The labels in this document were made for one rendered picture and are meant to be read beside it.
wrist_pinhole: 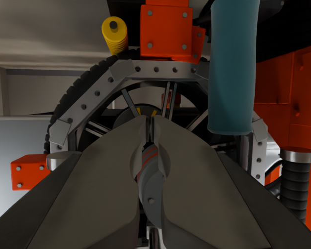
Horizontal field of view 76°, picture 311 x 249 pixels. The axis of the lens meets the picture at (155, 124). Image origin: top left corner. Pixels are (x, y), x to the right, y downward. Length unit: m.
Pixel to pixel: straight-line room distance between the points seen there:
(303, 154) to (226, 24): 0.25
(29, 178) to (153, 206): 0.31
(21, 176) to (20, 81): 4.49
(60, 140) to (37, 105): 4.36
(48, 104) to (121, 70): 4.34
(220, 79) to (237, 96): 0.04
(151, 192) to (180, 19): 0.38
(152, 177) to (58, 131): 0.26
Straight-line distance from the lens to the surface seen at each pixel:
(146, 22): 0.50
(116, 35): 0.51
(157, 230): 0.55
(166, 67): 0.49
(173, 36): 0.50
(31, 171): 0.55
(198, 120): 0.62
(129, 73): 0.48
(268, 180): 4.24
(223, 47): 0.42
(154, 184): 0.36
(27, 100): 4.94
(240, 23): 0.42
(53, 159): 0.28
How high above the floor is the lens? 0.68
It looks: 6 degrees up
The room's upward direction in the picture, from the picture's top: 180 degrees counter-clockwise
